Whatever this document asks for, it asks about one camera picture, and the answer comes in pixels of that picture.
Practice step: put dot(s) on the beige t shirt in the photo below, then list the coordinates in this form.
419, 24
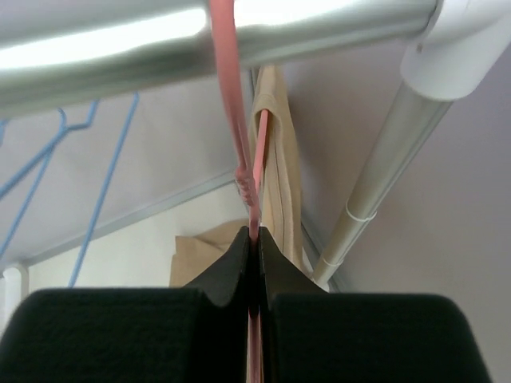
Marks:
281, 190

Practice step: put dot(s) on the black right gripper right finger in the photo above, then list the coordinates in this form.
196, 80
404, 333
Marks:
310, 335

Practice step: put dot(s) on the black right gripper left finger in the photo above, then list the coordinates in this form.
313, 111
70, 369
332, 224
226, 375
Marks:
196, 333

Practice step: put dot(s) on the pink hanger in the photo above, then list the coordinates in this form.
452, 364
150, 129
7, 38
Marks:
228, 71

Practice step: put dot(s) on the blue hanger with teal shirt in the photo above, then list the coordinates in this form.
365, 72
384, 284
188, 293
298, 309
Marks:
44, 156

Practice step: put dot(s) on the metal clothes rack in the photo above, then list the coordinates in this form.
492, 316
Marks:
401, 112

